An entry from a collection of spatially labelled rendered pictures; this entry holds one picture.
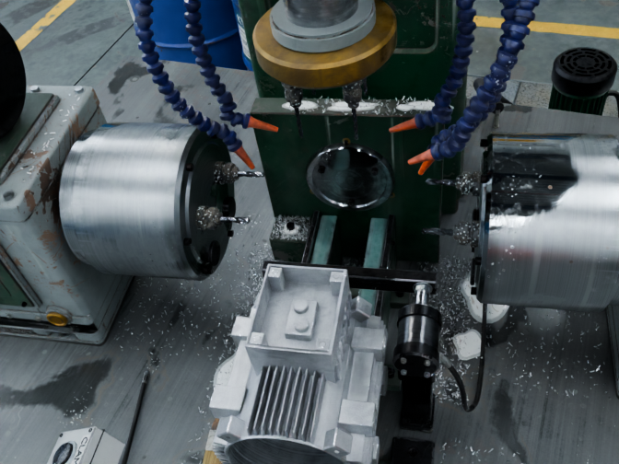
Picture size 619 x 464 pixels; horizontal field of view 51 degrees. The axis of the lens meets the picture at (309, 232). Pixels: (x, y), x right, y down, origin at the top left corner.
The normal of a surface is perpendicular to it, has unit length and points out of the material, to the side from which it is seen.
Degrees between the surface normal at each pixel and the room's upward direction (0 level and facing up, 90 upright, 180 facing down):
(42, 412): 0
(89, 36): 0
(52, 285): 89
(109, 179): 32
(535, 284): 84
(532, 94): 0
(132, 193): 39
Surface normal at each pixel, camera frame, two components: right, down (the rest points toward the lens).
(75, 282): 0.97, 0.06
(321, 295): -0.12, -0.66
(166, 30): -0.32, 0.73
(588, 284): -0.20, 0.63
